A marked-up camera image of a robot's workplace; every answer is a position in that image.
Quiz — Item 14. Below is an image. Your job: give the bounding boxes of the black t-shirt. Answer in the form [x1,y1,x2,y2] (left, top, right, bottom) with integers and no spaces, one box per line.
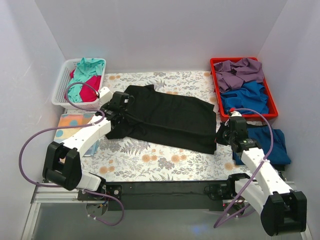
[106,84,217,155]

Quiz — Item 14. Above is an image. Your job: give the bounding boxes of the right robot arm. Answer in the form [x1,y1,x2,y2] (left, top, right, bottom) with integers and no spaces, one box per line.
[216,111,307,237]

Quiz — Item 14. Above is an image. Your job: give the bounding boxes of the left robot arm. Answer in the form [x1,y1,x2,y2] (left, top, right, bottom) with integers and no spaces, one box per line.
[42,91,135,200]

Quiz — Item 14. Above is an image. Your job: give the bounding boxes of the folded blue t-shirt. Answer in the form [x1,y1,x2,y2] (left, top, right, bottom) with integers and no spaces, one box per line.
[247,124,291,171]

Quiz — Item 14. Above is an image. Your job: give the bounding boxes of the magenta t-shirt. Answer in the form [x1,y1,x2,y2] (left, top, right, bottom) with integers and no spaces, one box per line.
[67,70,102,103]

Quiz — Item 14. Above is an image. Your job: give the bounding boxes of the blue t-shirt in bin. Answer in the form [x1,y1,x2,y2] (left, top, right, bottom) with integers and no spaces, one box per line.
[220,81,269,114]

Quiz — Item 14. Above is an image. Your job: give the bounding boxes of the red plastic bin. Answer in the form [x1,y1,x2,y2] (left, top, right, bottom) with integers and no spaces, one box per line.
[209,57,279,122]

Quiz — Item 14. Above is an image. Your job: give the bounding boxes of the colourful checked towel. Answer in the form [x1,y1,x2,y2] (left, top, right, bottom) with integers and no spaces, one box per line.
[53,113,94,143]

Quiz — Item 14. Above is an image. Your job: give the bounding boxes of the teal t-shirt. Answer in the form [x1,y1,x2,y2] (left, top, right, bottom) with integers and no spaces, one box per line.
[67,57,103,90]

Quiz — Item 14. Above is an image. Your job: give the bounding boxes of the purple t-shirt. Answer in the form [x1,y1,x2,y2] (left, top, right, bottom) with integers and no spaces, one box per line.
[213,57,265,93]

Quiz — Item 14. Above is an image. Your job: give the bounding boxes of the white plastic basket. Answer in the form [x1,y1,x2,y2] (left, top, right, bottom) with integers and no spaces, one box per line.
[51,58,106,110]

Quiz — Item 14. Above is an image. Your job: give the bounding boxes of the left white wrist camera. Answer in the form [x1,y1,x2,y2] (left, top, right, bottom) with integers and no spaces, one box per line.
[98,87,113,104]

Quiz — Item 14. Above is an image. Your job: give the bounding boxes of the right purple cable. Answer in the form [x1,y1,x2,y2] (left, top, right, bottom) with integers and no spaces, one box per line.
[213,107,275,229]

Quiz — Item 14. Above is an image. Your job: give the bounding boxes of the purple cable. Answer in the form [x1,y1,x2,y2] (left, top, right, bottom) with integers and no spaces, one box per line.
[19,81,125,227]
[213,107,275,229]

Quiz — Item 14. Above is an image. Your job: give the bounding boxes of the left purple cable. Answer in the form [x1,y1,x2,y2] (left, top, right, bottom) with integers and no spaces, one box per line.
[19,81,125,227]

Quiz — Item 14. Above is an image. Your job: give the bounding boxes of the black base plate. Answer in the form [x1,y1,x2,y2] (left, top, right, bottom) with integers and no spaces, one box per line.
[77,180,258,212]

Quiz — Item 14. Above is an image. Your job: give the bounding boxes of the aluminium rail frame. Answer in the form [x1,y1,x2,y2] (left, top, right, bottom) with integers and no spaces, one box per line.
[22,181,312,240]

